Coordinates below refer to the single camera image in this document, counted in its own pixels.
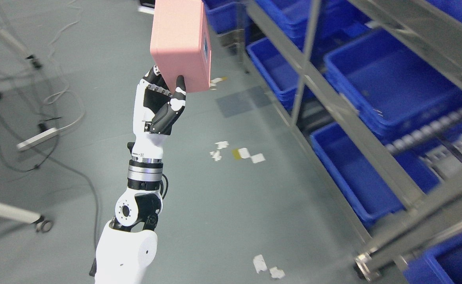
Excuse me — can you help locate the blue bin lower shelf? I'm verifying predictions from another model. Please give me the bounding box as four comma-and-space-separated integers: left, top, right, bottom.
310, 121, 440, 227

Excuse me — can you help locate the blue bin upper shelf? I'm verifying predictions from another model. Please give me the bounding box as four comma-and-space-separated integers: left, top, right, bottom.
324, 29, 462, 143

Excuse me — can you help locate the blue bin bottom corner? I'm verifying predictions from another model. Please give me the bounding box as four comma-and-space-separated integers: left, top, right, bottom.
402, 233, 462, 284

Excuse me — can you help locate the white power strip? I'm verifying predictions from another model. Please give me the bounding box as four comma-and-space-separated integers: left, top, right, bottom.
16, 127, 60, 151

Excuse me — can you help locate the steel shelf rack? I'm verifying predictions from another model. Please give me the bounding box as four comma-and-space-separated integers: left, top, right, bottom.
237, 0, 462, 283

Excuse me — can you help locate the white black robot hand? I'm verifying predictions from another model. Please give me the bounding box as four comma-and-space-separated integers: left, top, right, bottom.
131, 65, 186, 162

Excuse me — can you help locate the pink plastic storage box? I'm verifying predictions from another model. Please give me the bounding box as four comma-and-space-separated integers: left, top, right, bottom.
150, 0, 212, 93

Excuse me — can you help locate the blue bin far shelf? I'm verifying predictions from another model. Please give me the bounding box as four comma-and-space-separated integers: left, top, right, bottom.
246, 37, 299, 112

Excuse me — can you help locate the black floor cable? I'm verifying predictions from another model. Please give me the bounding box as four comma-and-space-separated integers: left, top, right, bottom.
0, 91, 99, 253

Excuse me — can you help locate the blue bin shelf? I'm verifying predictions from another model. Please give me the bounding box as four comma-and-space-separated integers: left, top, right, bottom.
324, 29, 462, 143
310, 121, 440, 227
246, 37, 299, 112

